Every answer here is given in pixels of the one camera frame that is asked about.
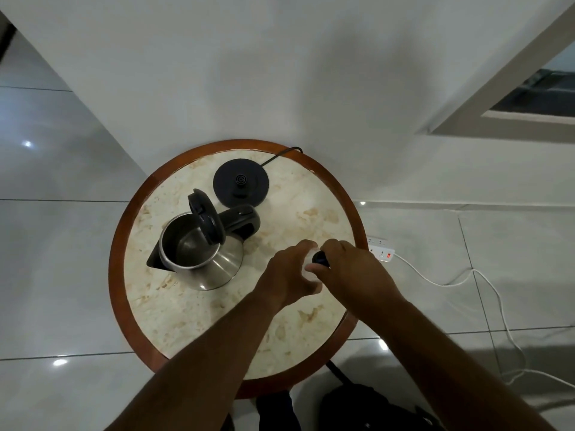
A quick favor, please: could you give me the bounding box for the person's left hand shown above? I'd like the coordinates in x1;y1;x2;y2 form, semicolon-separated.
255;240;323;312

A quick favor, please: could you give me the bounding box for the person's right hand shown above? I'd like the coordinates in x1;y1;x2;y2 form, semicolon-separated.
317;240;406;320

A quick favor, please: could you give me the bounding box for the small bottle with black cap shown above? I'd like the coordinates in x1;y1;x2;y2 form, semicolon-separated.
305;251;331;277

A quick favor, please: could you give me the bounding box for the person's right forearm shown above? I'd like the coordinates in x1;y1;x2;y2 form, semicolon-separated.
355;297;559;431

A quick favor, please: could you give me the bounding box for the person's left forearm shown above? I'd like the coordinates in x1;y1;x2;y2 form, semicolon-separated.
105;289;288;431

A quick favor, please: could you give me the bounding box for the white power strip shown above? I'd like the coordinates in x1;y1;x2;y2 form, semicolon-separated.
366;236;396;262

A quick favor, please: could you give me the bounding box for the stainless steel electric kettle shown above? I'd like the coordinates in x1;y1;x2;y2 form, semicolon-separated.
146;188;262;292

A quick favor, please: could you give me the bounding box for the black round kettle base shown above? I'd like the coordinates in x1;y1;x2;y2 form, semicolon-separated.
213;159;271;207

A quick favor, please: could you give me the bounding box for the black backpack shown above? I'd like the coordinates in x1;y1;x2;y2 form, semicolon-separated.
318;361;446;431

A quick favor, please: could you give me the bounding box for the person's dark trouser leg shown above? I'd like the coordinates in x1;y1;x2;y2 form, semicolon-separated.
255;390;301;431

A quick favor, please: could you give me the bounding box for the round marble table wooden rim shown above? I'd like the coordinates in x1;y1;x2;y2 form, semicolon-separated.
108;139;370;400

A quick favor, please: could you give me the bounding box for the white framed window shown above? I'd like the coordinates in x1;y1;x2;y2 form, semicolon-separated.
429;29;575;145

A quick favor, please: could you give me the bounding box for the black kettle base cable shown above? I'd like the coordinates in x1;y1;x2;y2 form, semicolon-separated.
261;147;304;169

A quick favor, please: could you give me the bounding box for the white power cable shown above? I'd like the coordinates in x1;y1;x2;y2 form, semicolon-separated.
392;252;575;391

